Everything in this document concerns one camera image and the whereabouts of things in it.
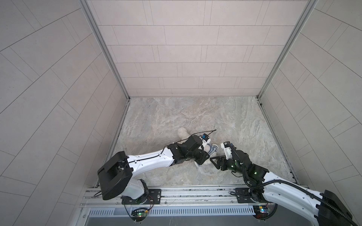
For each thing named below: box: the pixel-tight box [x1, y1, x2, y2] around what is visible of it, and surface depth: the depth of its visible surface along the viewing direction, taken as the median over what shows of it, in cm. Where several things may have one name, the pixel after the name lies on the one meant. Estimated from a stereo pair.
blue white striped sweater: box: [206, 143, 219, 156], surface depth 82 cm
